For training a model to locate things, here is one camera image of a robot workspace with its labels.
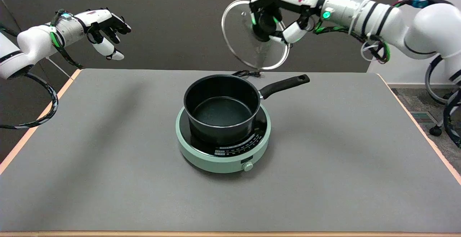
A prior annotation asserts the black sleeved right arm cable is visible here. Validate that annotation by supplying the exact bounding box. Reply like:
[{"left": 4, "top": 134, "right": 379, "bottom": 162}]
[{"left": 425, "top": 55, "right": 461, "bottom": 148}]

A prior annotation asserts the black sleeved left arm cable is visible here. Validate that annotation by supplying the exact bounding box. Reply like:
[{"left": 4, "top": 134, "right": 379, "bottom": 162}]
[{"left": 0, "top": 72, "right": 59, "bottom": 130}]

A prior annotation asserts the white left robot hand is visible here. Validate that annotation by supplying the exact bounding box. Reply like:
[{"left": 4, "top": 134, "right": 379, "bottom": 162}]
[{"left": 75, "top": 8, "right": 132, "bottom": 61}]

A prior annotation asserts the metal floor vent grille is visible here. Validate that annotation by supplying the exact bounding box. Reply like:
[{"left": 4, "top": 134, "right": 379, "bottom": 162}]
[{"left": 409, "top": 111, "right": 438, "bottom": 124}]

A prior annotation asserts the glass pot lid black knob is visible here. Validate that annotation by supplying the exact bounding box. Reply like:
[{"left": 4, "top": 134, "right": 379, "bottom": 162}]
[{"left": 221, "top": 0, "right": 290, "bottom": 70}]

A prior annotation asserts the green induction cooker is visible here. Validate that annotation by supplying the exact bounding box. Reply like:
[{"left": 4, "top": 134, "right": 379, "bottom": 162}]
[{"left": 175, "top": 104, "right": 271, "bottom": 174}]

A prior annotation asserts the black sleeved arm cable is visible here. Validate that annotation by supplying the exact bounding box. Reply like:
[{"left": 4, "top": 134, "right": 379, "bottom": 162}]
[
  {"left": 0, "top": 72, "right": 59, "bottom": 130},
  {"left": 425, "top": 55, "right": 461, "bottom": 148}
]

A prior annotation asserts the black saucepan with handle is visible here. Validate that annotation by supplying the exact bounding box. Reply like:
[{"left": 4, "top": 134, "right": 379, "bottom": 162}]
[{"left": 183, "top": 74, "right": 310, "bottom": 144}]

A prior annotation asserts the black power cord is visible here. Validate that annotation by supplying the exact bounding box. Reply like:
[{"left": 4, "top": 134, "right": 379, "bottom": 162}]
[{"left": 232, "top": 70, "right": 264, "bottom": 78}]

